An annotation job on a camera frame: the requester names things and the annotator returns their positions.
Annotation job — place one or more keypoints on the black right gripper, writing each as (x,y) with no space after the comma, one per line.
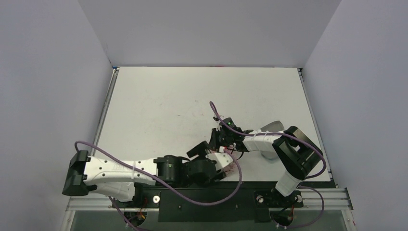
(213,139)

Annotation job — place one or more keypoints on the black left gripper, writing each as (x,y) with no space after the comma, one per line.
(197,150)

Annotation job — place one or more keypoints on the pink folding umbrella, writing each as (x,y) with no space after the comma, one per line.
(229,169)

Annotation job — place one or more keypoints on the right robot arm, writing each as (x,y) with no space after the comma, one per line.
(287,157)

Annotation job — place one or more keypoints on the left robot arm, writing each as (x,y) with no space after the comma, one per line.
(124,180)

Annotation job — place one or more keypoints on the grey umbrella sleeve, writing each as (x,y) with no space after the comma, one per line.
(275,126)

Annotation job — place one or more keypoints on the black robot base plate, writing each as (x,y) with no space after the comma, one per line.
(216,201)

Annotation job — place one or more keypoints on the aluminium table frame rail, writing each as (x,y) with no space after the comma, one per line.
(70,213)

